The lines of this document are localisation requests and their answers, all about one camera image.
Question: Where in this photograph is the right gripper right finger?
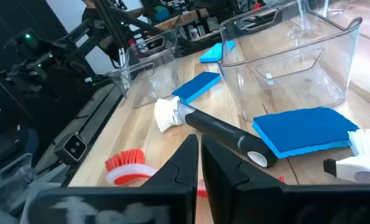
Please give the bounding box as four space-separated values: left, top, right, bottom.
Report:
201 134 288 224

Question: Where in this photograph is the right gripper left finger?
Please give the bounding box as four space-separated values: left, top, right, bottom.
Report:
142 133 200 224

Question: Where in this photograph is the black-handled white dish brush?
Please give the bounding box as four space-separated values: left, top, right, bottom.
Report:
154 95 279 169
323 128 370 185

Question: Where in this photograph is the red long-handled brush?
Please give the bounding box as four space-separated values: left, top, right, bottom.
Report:
104 148 285 199

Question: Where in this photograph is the blue scrub sponge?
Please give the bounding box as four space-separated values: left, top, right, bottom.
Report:
252 106 359 159
171 71 222 105
198 40 236 64

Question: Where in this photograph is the clear plastic storage bin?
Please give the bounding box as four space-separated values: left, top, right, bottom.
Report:
109 29 186 109
218 0 364 123

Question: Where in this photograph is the teal round object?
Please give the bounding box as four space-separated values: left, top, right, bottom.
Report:
155 6 170 22

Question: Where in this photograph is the black machine with green lights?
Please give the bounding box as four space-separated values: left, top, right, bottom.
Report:
0 26 70 96

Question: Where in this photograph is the small black table camera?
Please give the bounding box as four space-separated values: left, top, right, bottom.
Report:
53 132 89 166

